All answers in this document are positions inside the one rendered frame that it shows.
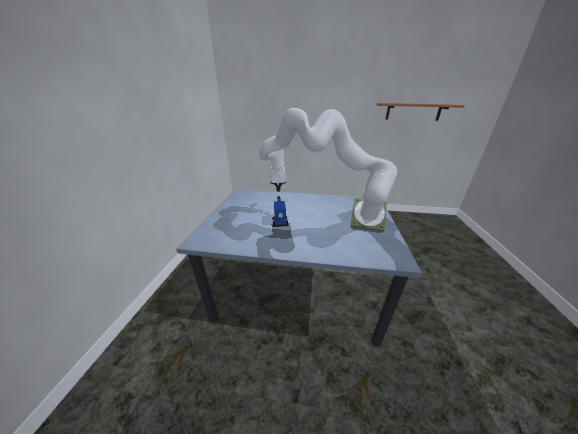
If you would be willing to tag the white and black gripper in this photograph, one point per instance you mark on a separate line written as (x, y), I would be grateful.
(278, 176)

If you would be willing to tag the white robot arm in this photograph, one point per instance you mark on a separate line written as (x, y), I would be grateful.
(383, 172)

